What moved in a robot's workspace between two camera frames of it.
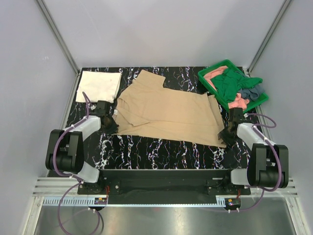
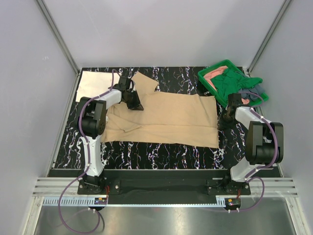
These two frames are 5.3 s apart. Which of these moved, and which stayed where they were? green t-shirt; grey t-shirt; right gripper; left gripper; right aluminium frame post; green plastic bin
Moved: left gripper; right gripper
Stayed: right aluminium frame post; grey t-shirt; green plastic bin; green t-shirt
